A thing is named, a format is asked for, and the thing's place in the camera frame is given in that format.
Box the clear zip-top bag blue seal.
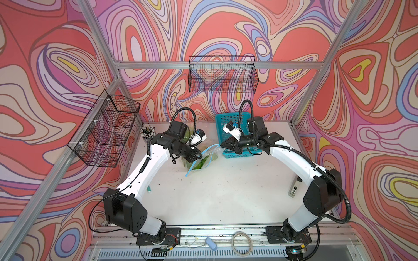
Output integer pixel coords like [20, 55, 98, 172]
[185, 144, 222, 177]

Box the chinese cabbage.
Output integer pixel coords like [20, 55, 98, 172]
[193, 153, 218, 171]
[182, 158, 197, 171]

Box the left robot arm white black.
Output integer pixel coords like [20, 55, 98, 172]
[103, 121, 206, 238]

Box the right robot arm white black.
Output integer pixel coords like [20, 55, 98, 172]
[221, 116, 352, 242]

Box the small green cabbage in bag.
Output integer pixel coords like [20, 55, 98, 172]
[182, 127, 191, 143]

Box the teal plastic basket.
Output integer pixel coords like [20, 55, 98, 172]
[214, 111, 265, 159]

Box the clear cup of pens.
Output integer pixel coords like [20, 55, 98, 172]
[139, 125, 156, 142]

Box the grey black stapler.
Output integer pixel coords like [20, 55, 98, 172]
[288, 176, 302, 198]

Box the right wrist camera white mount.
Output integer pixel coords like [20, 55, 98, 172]
[223, 121, 241, 141]

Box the black wire basket back wall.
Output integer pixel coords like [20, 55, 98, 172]
[188, 54, 259, 94]

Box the black wire basket wall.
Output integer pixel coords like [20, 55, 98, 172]
[188, 54, 259, 94]
[67, 90, 140, 167]

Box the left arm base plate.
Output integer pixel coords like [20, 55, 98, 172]
[136, 227, 181, 246]

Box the black wire basket left wall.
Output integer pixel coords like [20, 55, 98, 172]
[67, 90, 140, 167]

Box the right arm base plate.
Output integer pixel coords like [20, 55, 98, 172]
[264, 226, 312, 244]

